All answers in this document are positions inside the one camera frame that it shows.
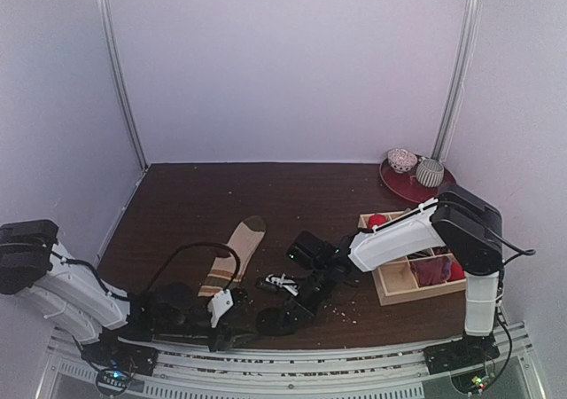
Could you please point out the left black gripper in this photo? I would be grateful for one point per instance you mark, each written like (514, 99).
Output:
(225, 342)

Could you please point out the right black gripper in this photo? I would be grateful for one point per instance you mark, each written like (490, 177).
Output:
(297, 306)

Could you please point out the black sock white stripes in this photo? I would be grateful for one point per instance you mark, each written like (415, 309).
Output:
(275, 322)

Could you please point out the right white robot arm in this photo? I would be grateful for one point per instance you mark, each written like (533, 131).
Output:
(469, 227)

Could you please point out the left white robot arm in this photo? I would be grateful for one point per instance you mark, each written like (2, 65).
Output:
(70, 292)

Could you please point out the red rolled sock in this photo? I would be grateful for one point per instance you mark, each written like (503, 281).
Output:
(377, 220)

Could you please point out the beige striped long sock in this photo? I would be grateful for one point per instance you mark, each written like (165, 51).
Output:
(227, 272)

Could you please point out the maroon rolled sock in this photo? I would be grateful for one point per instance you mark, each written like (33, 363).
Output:
(431, 272)

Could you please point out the wooden compartment box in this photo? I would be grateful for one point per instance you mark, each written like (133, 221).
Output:
(395, 282)

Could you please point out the red round plate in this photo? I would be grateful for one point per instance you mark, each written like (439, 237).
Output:
(406, 186)

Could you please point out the white dotted bowl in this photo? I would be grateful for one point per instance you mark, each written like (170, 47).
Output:
(401, 160)

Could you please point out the red sock lower compartment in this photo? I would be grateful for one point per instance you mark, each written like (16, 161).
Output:
(456, 272)

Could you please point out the grey striped cup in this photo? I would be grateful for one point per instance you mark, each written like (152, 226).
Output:
(430, 173)

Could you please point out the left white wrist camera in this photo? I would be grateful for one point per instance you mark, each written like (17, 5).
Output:
(219, 305)

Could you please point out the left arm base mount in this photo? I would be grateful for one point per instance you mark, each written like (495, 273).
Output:
(117, 364)

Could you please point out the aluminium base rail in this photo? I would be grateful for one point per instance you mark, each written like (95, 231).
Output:
(397, 371)

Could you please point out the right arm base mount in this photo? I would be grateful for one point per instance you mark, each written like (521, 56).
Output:
(471, 363)

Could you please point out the right aluminium frame post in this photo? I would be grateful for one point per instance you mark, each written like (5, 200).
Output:
(464, 55)

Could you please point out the aluminium frame post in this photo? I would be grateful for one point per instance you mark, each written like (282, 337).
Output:
(464, 55)
(119, 83)

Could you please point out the left aluminium frame post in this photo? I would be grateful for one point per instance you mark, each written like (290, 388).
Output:
(119, 83)

